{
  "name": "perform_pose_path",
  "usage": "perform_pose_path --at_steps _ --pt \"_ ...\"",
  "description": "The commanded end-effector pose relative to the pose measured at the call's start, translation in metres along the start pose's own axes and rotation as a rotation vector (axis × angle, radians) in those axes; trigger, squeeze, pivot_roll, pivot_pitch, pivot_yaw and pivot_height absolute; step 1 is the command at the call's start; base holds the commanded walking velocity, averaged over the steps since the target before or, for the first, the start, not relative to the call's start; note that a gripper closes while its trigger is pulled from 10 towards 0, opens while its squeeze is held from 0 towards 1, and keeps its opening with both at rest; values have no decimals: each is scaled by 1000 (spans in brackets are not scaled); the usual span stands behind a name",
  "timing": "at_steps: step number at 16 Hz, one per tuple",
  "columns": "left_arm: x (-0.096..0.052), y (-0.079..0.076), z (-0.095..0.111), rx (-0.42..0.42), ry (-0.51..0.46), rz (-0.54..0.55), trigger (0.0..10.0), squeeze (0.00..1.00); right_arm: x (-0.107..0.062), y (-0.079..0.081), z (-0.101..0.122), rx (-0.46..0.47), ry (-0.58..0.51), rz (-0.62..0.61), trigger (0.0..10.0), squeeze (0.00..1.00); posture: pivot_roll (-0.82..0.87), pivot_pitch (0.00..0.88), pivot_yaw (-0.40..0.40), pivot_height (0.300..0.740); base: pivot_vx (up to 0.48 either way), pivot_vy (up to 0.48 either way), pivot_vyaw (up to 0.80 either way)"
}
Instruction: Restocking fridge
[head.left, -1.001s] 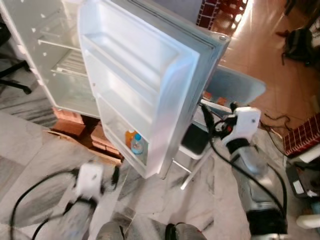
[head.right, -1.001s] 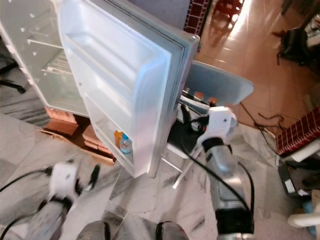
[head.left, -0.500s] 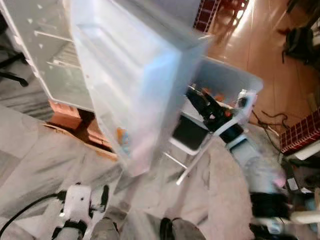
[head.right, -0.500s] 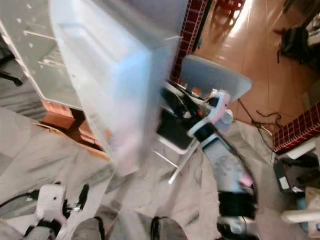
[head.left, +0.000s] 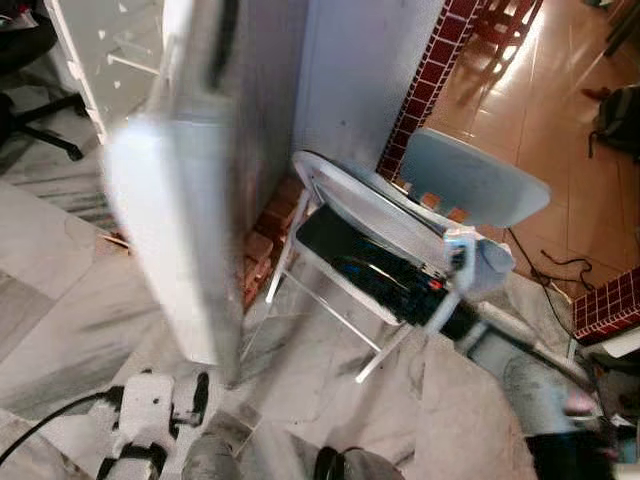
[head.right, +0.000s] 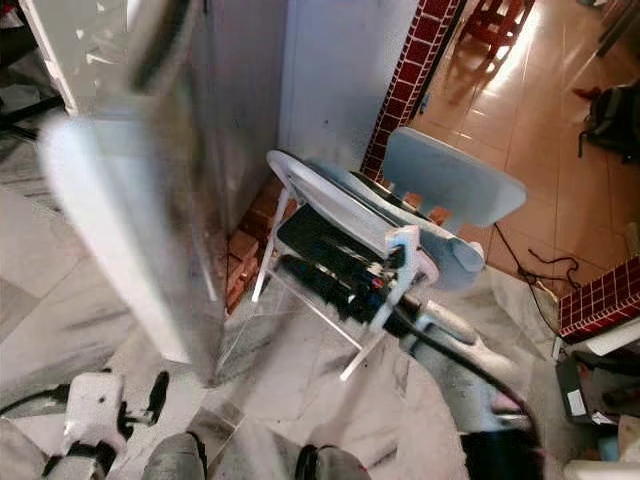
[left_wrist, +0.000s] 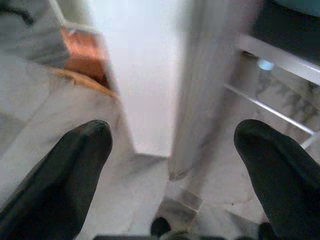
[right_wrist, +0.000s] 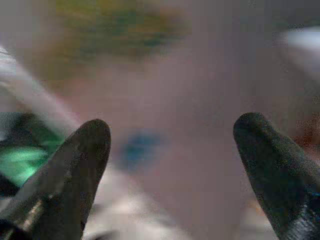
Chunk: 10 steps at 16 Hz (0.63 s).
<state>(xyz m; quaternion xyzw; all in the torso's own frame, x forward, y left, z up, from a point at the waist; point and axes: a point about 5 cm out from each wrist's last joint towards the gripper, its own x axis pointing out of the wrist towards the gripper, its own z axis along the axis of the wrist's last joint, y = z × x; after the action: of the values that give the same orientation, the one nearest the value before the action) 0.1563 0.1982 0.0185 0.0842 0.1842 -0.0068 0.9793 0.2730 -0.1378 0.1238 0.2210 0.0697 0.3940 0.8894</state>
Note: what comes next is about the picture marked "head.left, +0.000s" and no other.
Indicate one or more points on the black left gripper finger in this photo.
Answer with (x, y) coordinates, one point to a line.
(202, 395)

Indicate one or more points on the white shelved fridge door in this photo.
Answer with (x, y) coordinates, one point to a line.
(100, 50)

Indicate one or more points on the grey robot left leg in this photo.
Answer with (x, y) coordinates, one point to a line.
(210, 460)

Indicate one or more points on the grey robot leg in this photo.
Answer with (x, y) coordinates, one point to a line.
(365, 468)
(210, 460)

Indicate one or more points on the white metal folding chair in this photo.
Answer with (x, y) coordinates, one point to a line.
(370, 205)

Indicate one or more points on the orange brick stack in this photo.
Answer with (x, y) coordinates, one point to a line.
(270, 225)

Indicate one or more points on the grey robot right leg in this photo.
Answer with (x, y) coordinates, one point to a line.
(365, 468)

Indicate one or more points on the red tiled ledge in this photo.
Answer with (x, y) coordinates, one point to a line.
(610, 310)

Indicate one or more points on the black bag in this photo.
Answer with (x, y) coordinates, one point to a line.
(620, 120)

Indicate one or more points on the dark wooden chair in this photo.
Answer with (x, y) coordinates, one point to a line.
(500, 20)

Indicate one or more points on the black office chair base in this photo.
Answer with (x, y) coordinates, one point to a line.
(40, 135)

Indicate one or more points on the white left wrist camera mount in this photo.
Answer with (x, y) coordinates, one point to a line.
(145, 410)

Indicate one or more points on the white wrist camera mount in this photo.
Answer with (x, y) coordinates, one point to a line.
(462, 255)
(145, 410)

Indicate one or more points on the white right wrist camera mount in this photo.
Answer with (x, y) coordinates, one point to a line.
(462, 255)

